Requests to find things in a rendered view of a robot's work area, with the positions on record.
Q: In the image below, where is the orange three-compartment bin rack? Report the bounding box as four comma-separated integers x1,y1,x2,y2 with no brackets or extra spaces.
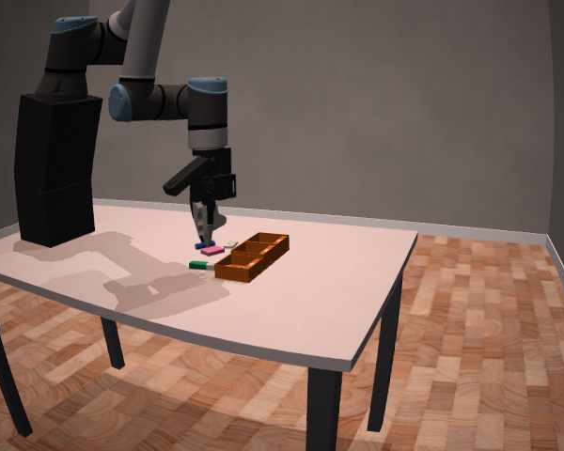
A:
214,232,290,283

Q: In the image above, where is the blue aa battery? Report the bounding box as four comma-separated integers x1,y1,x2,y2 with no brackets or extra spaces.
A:
195,240,215,250

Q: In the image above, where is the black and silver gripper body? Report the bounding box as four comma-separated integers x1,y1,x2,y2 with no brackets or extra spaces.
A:
190,147,236,205

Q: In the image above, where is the pink block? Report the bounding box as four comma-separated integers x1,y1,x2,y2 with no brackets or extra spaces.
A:
200,245,225,257

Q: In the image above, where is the green and white eraser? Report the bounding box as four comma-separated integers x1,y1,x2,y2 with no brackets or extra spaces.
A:
189,260,217,271

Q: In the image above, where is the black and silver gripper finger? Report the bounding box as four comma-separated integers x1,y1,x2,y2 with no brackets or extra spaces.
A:
201,188,227,248
190,194,204,242

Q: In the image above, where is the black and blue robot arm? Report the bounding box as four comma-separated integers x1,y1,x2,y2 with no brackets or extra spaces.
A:
36,0,228,196

